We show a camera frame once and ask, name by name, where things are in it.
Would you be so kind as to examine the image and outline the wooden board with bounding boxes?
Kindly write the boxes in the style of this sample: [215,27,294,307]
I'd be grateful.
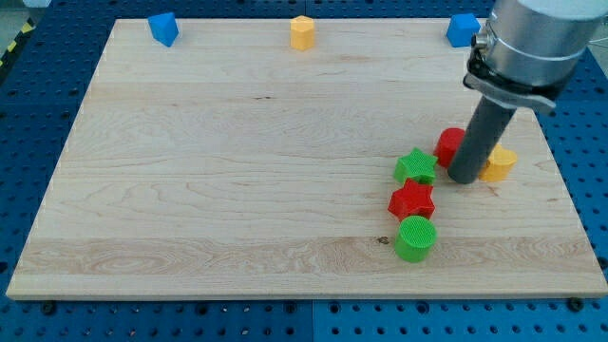
[7,19,607,300]

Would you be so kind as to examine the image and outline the green cylinder block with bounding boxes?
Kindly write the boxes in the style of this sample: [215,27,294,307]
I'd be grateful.
[394,216,437,263]

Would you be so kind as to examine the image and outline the yellow heart block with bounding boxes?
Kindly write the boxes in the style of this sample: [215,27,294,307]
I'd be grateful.
[479,144,518,182]

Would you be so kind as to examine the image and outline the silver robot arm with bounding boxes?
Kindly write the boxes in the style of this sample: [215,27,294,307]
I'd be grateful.
[464,0,607,114]

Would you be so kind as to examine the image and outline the red cylinder block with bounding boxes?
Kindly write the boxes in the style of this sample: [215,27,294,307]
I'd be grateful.
[433,127,466,168]

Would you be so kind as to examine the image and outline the green star block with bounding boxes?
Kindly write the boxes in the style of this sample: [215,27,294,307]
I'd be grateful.
[393,147,438,184]

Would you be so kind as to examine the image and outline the blue triangular block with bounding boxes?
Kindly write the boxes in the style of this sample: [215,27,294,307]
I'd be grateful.
[147,12,180,48]

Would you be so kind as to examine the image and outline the red star block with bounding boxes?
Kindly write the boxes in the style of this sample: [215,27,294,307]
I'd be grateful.
[388,179,435,220]

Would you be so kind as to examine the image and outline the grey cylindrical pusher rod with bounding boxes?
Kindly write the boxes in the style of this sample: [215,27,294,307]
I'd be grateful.
[447,96,516,184]

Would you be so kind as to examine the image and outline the blue cube block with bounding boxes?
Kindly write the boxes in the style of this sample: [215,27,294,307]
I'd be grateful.
[446,13,481,48]

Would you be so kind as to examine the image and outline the yellow hexagon block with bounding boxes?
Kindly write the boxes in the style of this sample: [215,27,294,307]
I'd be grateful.
[290,15,315,51]

